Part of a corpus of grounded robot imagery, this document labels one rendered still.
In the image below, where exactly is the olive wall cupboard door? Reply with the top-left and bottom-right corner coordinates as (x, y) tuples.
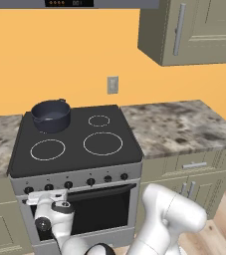
(161, 0), (226, 67)

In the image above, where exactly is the grey wall cupboard handle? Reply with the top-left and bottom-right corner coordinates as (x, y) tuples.
(172, 2), (187, 57)

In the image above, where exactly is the grey base cupboard handle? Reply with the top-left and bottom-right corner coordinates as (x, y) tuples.
(179, 181), (188, 197)
(187, 180), (196, 201)

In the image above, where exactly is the grey drawer handle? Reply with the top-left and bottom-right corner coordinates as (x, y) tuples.
(181, 161), (208, 170)

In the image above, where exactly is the olive drawer front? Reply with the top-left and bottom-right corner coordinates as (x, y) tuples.
(174, 150), (219, 172)

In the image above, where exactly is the grey wall outlet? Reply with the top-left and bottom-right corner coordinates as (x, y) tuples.
(107, 76), (119, 96)

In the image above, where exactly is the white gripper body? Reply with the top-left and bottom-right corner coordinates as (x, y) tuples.
(25, 189), (69, 206)

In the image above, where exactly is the dark blue pot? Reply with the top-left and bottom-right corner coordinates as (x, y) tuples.
(30, 98), (73, 134)

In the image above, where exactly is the olive base cupboard door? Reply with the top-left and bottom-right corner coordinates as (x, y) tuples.
(134, 176), (189, 234)
(0, 178), (33, 255)
(185, 169), (226, 221)

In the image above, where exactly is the black hob silver stove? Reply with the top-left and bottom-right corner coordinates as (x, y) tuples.
(7, 104), (144, 255)

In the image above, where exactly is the black glass oven door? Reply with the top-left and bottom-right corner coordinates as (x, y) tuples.
(18, 181), (139, 243)

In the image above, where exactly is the grey range hood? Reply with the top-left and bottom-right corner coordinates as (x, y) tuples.
(0, 0), (160, 10)

